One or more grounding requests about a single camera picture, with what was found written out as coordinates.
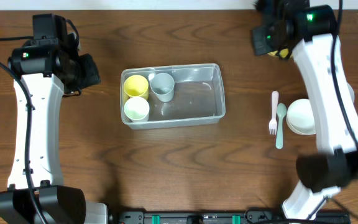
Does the yellow plastic bowl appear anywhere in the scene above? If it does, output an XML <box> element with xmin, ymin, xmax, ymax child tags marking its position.
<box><xmin>268</xmin><ymin>49</ymin><xmax>293</xmax><ymax>60</ymax></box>

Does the yellow plastic cup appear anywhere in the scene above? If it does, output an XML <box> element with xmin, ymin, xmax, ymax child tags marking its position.
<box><xmin>124</xmin><ymin>75</ymin><xmax>149</xmax><ymax>100</ymax></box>

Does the white plastic cup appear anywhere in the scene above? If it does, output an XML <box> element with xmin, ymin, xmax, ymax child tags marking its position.
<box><xmin>124</xmin><ymin>96</ymin><xmax>150</xmax><ymax>123</ymax></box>

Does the grey plastic cup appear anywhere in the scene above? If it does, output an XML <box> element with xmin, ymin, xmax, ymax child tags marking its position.
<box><xmin>150</xmin><ymin>73</ymin><xmax>175</xmax><ymax>103</ymax></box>

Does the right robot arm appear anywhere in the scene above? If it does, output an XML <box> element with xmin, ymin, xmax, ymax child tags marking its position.
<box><xmin>252</xmin><ymin>0</ymin><xmax>358</xmax><ymax>223</ymax></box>

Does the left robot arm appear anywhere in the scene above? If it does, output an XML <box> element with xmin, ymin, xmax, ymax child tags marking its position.
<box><xmin>0</xmin><ymin>45</ymin><xmax>109</xmax><ymax>223</ymax></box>

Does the clear plastic container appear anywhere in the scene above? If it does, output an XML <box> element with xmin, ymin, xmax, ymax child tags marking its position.
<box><xmin>120</xmin><ymin>63</ymin><xmax>226</xmax><ymax>129</ymax></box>

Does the green plastic spoon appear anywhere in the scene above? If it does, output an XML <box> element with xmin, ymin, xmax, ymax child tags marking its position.
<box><xmin>275</xmin><ymin>103</ymin><xmax>287</xmax><ymax>149</ymax></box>

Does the white plastic bowl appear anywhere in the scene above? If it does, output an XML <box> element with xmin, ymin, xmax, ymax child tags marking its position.
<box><xmin>287</xmin><ymin>99</ymin><xmax>316</xmax><ymax>135</ymax></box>

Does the pink plastic fork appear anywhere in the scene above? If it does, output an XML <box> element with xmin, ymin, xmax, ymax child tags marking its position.
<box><xmin>268</xmin><ymin>91</ymin><xmax>279</xmax><ymax>135</ymax></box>

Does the grey plastic bowl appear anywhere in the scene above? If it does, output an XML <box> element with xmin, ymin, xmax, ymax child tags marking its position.
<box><xmin>347</xmin><ymin>83</ymin><xmax>355</xmax><ymax>103</ymax></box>

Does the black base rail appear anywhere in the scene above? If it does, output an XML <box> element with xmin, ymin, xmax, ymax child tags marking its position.
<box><xmin>110</xmin><ymin>208</ymin><xmax>351</xmax><ymax>224</ymax></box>

